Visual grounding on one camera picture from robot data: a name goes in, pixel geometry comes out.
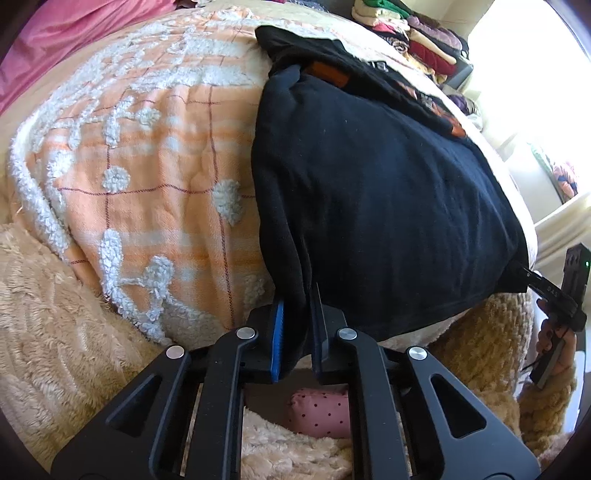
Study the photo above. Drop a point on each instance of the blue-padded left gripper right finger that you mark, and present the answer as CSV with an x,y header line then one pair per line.
x,y
410,417

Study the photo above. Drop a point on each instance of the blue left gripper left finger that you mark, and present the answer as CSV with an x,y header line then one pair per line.
x,y
180,417

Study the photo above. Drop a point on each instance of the black sweater with orange print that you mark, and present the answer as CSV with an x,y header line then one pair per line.
x,y
371,196

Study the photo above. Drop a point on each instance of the plastic bag of clothes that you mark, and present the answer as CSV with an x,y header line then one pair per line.
x,y
468,108

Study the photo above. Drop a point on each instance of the pile of folded clothes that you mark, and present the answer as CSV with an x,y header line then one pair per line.
x,y
440,53

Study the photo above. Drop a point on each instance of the pink dotted cushion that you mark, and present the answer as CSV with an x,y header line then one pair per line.
x,y
319,413

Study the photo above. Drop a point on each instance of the green item on windowsill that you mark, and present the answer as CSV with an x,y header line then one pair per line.
x,y
561,176

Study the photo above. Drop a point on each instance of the beige fluffy blanket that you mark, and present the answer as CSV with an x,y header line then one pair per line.
x,y
64,355

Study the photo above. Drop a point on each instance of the orange white patterned bedspread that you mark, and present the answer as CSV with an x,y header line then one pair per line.
x,y
135,169

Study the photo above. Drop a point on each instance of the pink blanket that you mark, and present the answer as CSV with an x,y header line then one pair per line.
x,y
37,35

